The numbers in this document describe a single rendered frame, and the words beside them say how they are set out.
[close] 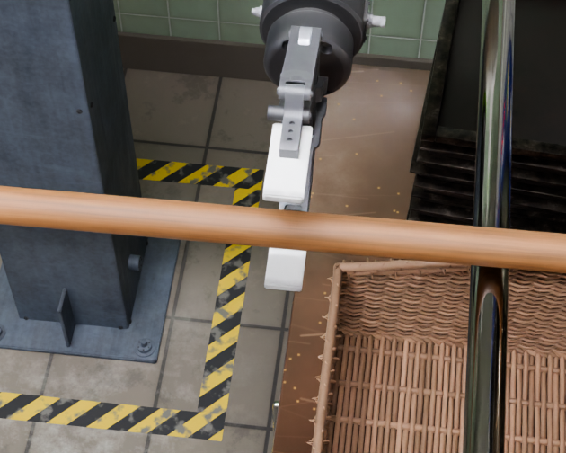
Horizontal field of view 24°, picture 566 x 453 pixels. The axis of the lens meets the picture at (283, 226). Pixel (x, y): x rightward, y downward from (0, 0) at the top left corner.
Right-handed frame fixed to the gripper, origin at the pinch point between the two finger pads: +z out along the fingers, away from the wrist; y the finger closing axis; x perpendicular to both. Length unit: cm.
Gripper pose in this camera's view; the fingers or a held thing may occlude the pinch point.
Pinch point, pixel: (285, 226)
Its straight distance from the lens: 101.0
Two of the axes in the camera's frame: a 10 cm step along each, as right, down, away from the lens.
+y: 0.0, 5.9, 8.1
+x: -9.9, -0.9, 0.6
